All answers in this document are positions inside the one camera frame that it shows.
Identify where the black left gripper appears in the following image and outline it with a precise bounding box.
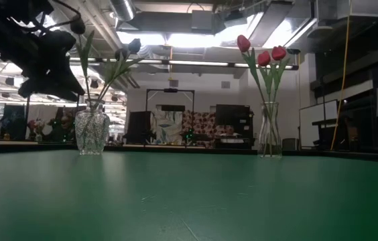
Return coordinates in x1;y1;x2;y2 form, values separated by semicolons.
17;29;86;103

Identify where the dark artificial tulip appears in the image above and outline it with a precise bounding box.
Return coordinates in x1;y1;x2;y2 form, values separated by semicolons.
69;16;96;111
90;37;146;111
88;46;129;111

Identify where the red artificial tulip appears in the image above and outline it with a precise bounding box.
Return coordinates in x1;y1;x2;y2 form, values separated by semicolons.
257;50;277;157
265;45;292;157
236;33;273;157

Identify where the cut crystal glass vase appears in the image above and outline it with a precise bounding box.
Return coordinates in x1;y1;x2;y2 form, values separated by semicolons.
74;98;111;156

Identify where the slim clear glass vase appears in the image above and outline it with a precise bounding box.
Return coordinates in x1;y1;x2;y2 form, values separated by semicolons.
257;101;283;159

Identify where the pink white flower bouquet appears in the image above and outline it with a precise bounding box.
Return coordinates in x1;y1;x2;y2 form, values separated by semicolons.
27;117;48;142

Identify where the black partition panel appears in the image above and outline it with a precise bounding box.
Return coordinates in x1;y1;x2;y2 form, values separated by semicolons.
127;110;152;141
1;103;27;141

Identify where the blue white patterned cloth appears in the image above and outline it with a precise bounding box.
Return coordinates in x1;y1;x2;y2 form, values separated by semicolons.
151;110;184;145

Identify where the red white patterned cloth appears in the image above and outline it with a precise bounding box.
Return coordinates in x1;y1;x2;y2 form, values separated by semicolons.
182;111;226;137

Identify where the black cabinet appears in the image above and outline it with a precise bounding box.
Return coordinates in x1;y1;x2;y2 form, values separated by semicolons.
215;104;254;140

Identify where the green table mat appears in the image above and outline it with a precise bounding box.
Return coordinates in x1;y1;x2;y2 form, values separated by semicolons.
0;149;378;241

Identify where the grey waste bin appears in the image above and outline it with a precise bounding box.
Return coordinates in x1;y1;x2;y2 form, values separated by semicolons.
281;137;298;151

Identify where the whiteboard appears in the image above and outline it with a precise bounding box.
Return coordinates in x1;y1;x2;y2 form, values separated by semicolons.
298;99;340;147

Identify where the black gantry frame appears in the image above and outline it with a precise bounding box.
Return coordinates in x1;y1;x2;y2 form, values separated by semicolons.
25;95;82;141
145;88;196;113

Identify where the silver ventilation duct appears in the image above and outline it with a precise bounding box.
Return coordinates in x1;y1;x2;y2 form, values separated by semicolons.
51;13;141;96

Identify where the round silver duct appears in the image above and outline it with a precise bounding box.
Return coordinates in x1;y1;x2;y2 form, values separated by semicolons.
109;0;137;22

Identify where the black aluminium table frame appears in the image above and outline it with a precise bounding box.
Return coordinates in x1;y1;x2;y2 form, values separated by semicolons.
0;140;378;160

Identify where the yellow hanging cable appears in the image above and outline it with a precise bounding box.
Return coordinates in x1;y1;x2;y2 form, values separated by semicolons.
329;15;351;151

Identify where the white ceiling duct box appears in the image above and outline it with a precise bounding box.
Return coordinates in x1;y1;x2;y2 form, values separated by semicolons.
316;0;378;20

